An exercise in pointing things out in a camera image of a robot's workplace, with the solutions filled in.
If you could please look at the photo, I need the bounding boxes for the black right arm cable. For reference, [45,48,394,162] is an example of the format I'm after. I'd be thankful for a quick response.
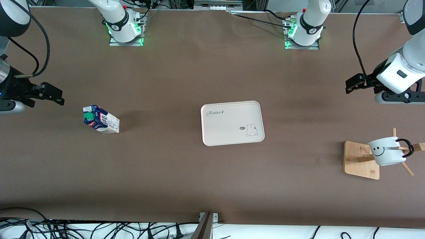
[7,0,50,79]

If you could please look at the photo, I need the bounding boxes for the white smiley face mug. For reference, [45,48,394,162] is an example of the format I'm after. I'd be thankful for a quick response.
[368,136,414,166]

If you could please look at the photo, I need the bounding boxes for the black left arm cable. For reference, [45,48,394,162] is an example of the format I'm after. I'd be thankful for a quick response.
[353,0,371,79]

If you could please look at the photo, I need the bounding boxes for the beige rabbit print tray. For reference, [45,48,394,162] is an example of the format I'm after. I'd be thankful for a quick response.
[201,101,265,146]

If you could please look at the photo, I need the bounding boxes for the black long floor cable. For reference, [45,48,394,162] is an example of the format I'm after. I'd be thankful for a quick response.
[50,218,200,233]

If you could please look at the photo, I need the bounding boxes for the black base power cable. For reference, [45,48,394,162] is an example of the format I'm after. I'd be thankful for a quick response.
[232,9,294,29]

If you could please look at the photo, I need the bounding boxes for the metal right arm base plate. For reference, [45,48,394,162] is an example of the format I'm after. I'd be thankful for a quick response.
[109,13,144,46]

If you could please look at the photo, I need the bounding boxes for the wooden mug stand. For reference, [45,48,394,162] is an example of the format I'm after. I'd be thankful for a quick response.
[344,128,425,180]

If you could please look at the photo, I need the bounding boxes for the grey power strip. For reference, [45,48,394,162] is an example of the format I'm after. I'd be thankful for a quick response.
[194,0,243,11]

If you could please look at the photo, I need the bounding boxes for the black looping floor cable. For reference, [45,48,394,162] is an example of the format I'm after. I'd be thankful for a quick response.
[0,207,53,239]

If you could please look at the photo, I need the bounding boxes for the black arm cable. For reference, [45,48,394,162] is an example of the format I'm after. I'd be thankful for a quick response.
[353,0,371,79]
[7,0,50,79]

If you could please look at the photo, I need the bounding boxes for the blue white milk carton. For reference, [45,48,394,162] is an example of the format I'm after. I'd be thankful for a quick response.
[83,105,120,134]

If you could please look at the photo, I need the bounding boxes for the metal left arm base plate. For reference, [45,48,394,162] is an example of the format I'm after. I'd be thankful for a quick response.
[284,18,320,50]

